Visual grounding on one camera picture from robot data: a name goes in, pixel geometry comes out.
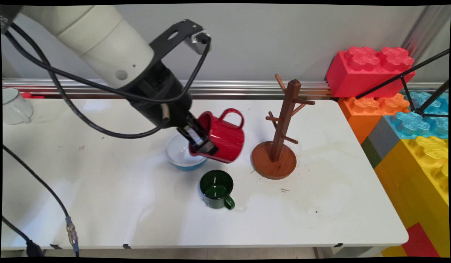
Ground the black cable with metal connector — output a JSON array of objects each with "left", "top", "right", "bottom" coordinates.
[{"left": 2, "top": 144, "right": 80, "bottom": 255}]

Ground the blue bowl white inside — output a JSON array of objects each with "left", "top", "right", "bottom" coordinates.
[{"left": 165, "top": 132, "right": 209, "bottom": 172}]

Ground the small red toy brick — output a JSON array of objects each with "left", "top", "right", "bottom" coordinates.
[{"left": 401, "top": 222, "right": 440, "bottom": 258}]

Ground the white enamel mug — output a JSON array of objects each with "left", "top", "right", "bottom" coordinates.
[{"left": 3, "top": 88, "right": 34, "bottom": 125}]

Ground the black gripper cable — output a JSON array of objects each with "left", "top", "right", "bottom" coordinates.
[{"left": 4, "top": 30, "right": 171, "bottom": 140}]

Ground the aluminium vertical profile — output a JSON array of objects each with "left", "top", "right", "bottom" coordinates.
[{"left": 401, "top": 5, "right": 451, "bottom": 63}]

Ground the orange toy brick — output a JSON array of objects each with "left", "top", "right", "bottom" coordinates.
[{"left": 338, "top": 93, "right": 410, "bottom": 145}]

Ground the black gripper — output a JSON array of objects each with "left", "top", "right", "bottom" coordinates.
[{"left": 129, "top": 60, "right": 219, "bottom": 156}]

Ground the large red toy brick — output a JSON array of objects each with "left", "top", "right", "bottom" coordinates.
[{"left": 325, "top": 46, "right": 416, "bottom": 99}]

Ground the aluminium rail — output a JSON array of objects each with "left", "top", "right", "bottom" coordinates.
[{"left": 3, "top": 78, "right": 449, "bottom": 100}]

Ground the green enamel mug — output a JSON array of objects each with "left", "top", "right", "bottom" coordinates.
[{"left": 199, "top": 170, "right": 236, "bottom": 211}]

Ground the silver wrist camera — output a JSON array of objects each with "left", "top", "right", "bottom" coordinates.
[{"left": 183, "top": 31, "right": 212, "bottom": 56}]

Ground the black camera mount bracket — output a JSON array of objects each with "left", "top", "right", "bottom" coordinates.
[{"left": 148, "top": 19, "right": 205, "bottom": 63}]

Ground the green toy brick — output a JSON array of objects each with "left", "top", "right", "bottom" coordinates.
[{"left": 360, "top": 137, "right": 383, "bottom": 169}]

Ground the black camera cable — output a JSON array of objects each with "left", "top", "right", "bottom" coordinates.
[{"left": 8, "top": 22, "right": 212, "bottom": 104}]

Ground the large yellow toy brick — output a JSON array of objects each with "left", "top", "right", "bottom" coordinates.
[{"left": 373, "top": 136, "right": 451, "bottom": 258}]

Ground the black tripod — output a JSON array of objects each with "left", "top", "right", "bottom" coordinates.
[{"left": 356, "top": 49, "right": 451, "bottom": 118}]

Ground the wooden mug tree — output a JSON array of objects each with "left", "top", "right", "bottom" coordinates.
[{"left": 251, "top": 74, "right": 316, "bottom": 180}]

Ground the light blue toy brick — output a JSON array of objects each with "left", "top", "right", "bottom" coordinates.
[{"left": 384, "top": 91, "right": 450, "bottom": 140}]

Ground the red enamel mug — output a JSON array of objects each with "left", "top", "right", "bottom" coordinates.
[{"left": 189, "top": 108, "right": 245, "bottom": 164}]

